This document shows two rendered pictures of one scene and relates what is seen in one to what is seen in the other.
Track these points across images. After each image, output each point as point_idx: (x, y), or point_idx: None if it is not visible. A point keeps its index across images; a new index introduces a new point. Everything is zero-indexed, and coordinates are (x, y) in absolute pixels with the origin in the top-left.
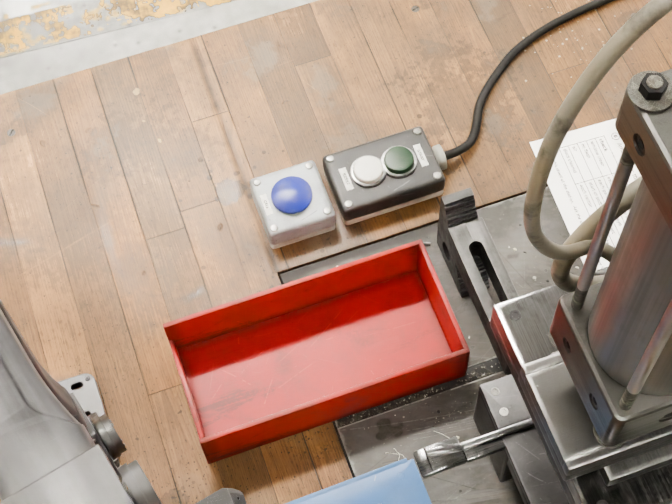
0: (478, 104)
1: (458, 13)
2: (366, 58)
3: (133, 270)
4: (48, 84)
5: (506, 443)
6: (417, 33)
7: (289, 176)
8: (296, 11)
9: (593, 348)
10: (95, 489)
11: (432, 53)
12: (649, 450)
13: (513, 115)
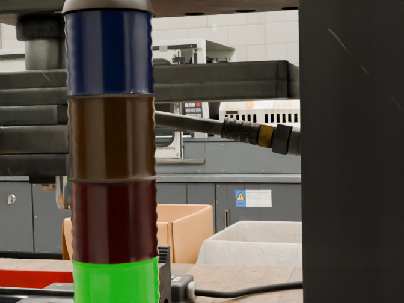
0: (246, 288)
1: (278, 276)
2: (202, 276)
3: None
4: (33, 259)
5: (28, 296)
6: (244, 276)
7: None
8: (186, 264)
9: None
10: None
11: (244, 281)
12: (30, 101)
13: (267, 299)
